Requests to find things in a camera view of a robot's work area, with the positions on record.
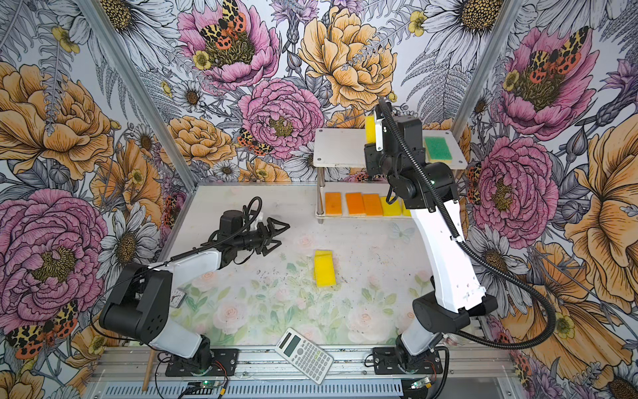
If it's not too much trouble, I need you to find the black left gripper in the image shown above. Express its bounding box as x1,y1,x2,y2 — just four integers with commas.
234,217,290,256

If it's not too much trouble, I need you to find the yellow bottom sponge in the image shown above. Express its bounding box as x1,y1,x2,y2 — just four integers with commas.
365,115,376,144

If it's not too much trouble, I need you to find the orange top sponge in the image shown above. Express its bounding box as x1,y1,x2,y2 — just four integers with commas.
362,194,384,217

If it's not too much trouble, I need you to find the orange sponge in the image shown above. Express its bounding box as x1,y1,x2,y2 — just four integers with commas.
362,194,384,217
325,192,343,217
345,193,367,216

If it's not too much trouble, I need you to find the green scouring sponge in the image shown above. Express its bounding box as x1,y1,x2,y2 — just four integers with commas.
424,136,453,163

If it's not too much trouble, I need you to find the yellow top stack sponge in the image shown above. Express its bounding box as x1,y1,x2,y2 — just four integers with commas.
314,250,337,288

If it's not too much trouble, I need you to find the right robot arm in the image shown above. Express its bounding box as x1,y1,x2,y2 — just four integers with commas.
364,144,498,362

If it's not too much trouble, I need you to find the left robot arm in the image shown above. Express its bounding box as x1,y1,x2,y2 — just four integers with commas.
99,211,290,359

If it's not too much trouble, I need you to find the white two-tier shelf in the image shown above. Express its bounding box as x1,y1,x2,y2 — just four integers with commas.
312,128,469,227

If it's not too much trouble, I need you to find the small analog clock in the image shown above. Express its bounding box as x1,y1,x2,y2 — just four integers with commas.
169,289,187,309

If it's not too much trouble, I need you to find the white scientific calculator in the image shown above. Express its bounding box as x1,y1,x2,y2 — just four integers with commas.
275,329,334,385

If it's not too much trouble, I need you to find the green circuit board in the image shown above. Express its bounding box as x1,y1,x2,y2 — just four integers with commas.
184,380,228,396

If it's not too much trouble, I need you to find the wooden stick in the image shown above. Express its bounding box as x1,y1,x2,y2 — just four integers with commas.
141,349,156,392

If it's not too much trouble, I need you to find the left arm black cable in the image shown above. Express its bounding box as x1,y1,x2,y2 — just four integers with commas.
89,195,264,345

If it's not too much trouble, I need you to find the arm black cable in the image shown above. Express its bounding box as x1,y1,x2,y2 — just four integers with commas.
377,97,558,350
89,195,264,345

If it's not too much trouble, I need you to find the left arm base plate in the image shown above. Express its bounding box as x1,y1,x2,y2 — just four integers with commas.
164,348,239,377

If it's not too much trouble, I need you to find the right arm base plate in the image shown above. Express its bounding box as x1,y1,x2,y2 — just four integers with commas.
372,347,444,376

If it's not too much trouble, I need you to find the aluminium front rail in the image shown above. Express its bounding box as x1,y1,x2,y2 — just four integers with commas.
91,343,514,382

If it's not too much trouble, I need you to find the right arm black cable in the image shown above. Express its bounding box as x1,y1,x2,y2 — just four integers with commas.
377,97,558,350

